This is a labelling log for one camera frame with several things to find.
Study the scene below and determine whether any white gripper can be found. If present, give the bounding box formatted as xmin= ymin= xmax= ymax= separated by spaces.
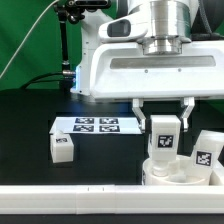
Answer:
xmin=89 ymin=18 xmax=224 ymax=133

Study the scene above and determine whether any white round stool seat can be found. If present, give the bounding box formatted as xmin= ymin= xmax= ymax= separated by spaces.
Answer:
xmin=142 ymin=155 xmax=209 ymax=186

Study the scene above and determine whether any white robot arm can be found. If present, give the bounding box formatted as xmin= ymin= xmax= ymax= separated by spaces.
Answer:
xmin=71 ymin=0 xmax=224 ymax=130

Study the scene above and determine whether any white sheet with markers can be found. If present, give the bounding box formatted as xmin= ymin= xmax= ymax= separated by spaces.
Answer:
xmin=50 ymin=117 xmax=141 ymax=134

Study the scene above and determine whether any black cable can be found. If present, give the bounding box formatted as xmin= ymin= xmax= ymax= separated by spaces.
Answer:
xmin=19 ymin=72 xmax=65 ymax=90

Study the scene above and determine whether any white cable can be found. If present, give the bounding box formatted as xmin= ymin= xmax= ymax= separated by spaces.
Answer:
xmin=0 ymin=0 xmax=60 ymax=80

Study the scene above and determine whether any white front fence rail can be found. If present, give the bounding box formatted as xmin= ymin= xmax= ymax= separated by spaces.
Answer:
xmin=0 ymin=185 xmax=224 ymax=214

